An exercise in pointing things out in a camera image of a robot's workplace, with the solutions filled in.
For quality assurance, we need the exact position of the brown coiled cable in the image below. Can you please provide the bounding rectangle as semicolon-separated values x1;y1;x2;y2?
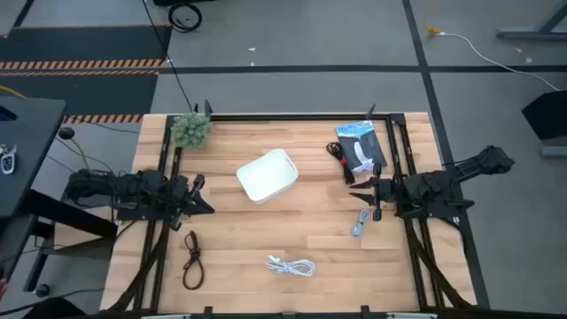
182;230;206;292

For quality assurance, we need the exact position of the green potted plant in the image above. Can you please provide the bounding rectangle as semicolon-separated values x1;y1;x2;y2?
169;112;214;150

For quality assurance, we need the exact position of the black metal table frame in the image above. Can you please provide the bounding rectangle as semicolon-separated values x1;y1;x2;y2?
105;99;492;316

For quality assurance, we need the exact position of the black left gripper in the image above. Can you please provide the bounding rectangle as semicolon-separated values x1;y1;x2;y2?
164;174;216;232

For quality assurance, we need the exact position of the grey table leg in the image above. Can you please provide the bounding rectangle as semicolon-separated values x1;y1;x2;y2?
495;0;567;43

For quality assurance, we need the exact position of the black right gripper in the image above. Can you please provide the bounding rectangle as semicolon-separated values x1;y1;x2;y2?
348;162;402;222

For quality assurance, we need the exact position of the black cable coil on floor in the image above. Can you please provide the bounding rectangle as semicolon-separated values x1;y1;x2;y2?
167;1;204;34

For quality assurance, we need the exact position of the black cable with red tie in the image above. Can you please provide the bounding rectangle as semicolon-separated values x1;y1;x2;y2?
325;141;356;186

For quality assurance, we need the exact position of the white plastic bin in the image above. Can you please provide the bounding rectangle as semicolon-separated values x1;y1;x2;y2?
236;148;299;206

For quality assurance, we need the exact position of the black box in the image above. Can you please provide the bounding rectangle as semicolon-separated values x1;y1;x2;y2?
521;89;567;141

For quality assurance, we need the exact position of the white coiled cable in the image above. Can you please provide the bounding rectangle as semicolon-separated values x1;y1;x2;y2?
265;253;317;278

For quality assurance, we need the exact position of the white key fob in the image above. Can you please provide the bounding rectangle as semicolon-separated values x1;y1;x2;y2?
0;144;19;175

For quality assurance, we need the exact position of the black and orange hazard mat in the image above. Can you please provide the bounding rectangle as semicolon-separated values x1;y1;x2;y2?
0;24;174;125

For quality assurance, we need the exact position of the black side desk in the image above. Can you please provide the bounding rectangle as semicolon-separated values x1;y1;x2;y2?
0;96;119;293

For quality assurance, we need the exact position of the grey coiled cable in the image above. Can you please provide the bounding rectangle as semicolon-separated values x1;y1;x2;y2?
351;208;371;239

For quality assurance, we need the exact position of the white floor cable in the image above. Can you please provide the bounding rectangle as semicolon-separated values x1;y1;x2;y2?
426;25;562;92

